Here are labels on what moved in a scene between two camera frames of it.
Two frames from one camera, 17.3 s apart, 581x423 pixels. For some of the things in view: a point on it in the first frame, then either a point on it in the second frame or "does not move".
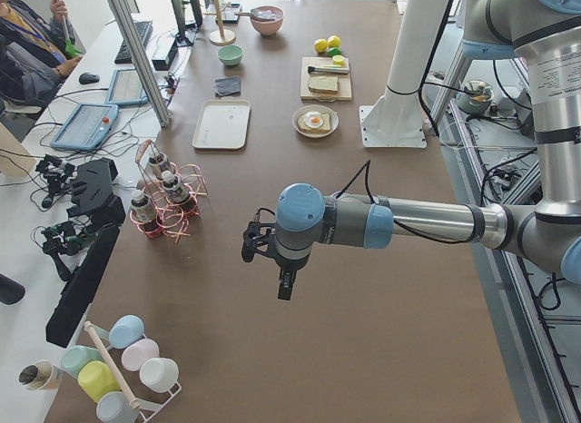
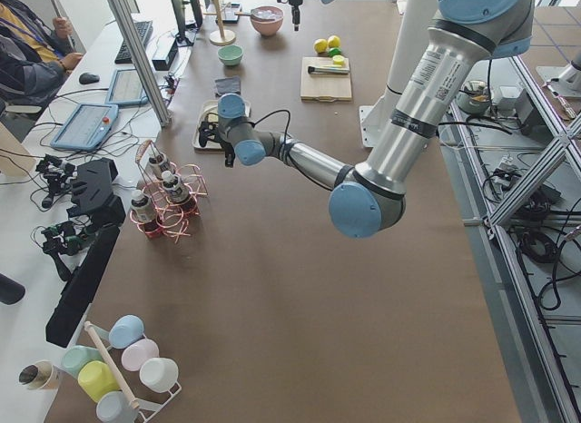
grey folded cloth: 227,86 does not move
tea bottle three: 141,210 does not move
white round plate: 321,109 to 208,106
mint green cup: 76,357 does not move
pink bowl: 267,20 does not move
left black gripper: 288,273 to 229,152
